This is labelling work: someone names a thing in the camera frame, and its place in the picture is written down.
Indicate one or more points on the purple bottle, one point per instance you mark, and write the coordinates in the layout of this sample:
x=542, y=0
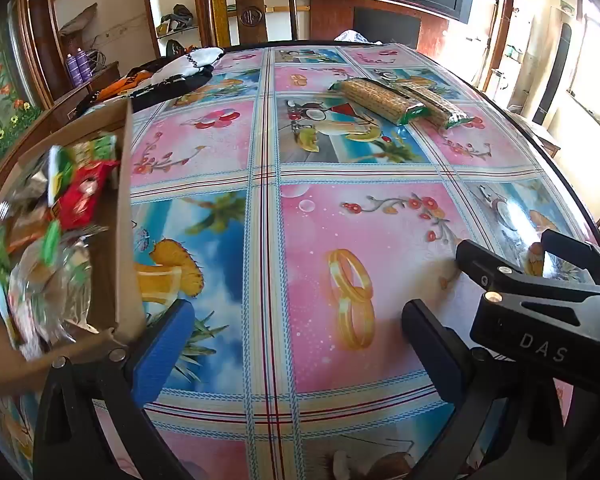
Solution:
x=85, y=66
x=71, y=70

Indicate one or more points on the pile of mixed snack packets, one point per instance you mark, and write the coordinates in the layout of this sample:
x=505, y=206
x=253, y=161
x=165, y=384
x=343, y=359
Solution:
x=45, y=270

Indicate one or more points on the flower wall painting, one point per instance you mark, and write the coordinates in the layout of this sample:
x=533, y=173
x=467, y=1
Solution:
x=0, y=110

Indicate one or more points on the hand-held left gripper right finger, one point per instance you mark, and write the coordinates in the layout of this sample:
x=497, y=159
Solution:
x=440, y=360

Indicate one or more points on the dark wooden chair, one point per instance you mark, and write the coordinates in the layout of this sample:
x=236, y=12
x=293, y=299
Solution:
x=250, y=10

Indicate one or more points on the wooden side cabinet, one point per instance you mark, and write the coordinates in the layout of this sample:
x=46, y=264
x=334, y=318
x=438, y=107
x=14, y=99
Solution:
x=100, y=80

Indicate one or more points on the black white orange cloth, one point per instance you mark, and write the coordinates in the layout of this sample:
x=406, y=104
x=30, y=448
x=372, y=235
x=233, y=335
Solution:
x=170, y=77

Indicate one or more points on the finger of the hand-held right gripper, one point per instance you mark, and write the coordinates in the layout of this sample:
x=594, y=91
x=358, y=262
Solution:
x=510, y=277
x=580, y=255

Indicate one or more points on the red snack packet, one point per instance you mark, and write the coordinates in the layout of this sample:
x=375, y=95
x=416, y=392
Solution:
x=82, y=195

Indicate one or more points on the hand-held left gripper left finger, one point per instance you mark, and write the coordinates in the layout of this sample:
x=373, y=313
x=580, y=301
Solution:
x=162, y=355

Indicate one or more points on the brown paper bag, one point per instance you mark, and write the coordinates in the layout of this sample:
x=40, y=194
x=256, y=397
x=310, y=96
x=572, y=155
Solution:
x=80, y=20

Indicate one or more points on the wooden stool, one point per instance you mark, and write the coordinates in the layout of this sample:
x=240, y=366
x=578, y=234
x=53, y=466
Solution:
x=542, y=137

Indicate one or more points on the brown cardboard box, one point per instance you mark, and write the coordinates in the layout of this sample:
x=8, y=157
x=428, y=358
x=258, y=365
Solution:
x=125, y=235

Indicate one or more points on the green-edged cracker packet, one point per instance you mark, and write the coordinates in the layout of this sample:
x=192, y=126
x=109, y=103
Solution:
x=445, y=110
x=375, y=100

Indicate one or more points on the clutter on wall shelf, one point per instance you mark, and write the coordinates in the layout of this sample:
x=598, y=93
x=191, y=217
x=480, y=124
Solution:
x=177, y=20

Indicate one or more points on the white plastic bag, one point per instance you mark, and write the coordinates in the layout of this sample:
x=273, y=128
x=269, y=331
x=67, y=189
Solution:
x=352, y=36

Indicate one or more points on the printed plastic tablecloth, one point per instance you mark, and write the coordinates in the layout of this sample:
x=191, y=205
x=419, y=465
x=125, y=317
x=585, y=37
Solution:
x=380, y=260

